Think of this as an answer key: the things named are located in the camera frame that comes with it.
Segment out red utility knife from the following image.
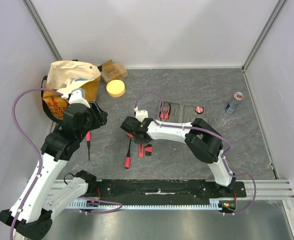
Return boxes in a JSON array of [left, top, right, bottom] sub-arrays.
[[138, 144, 145, 158]]

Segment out large red screwdriver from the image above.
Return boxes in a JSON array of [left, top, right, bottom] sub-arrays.
[[124, 138, 132, 169]]

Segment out red black pliers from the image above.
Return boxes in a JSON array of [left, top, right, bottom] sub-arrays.
[[159, 103, 172, 120]]

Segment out grey plastic tool case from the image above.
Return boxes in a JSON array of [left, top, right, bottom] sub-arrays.
[[156, 100, 209, 123]]

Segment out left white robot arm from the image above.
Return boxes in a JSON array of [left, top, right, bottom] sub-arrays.
[[0, 101, 108, 240]]

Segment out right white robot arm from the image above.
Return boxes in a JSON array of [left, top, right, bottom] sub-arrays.
[[120, 116, 236, 197]]

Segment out red tape measure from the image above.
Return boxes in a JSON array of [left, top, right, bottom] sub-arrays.
[[126, 132, 134, 139]]

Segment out red black hex key set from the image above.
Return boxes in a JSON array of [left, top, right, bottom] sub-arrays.
[[144, 144, 153, 157]]

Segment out small red screwdriver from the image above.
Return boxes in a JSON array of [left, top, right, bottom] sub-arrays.
[[86, 131, 91, 161]]

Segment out yellow canvas tote bag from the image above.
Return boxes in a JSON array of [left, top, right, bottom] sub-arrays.
[[41, 60, 102, 123]]

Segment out brown cardboard box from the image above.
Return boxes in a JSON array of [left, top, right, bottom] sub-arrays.
[[100, 60, 128, 84]]

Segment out blue silver drink can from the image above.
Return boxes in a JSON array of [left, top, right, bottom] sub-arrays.
[[225, 92, 244, 114]]

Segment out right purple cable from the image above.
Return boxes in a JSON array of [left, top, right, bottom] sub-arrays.
[[134, 91, 257, 216]]

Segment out purple cable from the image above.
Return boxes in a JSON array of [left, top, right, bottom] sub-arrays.
[[8, 88, 124, 240], [134, 91, 257, 216]]

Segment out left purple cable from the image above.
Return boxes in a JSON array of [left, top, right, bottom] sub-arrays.
[[8, 88, 124, 240]]

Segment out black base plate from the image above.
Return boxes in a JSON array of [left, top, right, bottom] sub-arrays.
[[85, 179, 247, 203]]

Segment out slotted cable duct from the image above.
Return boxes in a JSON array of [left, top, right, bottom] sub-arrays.
[[66, 198, 222, 211]]

